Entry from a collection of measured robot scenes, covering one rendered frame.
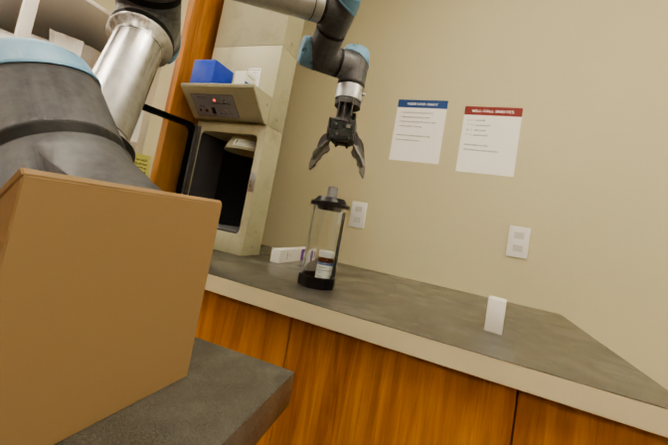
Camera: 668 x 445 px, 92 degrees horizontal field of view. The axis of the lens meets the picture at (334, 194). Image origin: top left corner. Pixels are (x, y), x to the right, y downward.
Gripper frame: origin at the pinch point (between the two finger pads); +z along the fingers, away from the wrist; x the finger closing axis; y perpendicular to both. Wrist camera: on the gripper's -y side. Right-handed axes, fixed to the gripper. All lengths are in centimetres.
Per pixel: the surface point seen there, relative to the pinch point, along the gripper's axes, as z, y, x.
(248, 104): -21.1, -15.4, -36.0
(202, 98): -22, -19, -55
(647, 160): -26, -31, 101
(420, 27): -79, -53, 19
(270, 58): -42, -22, -34
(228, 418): 30, 59, 2
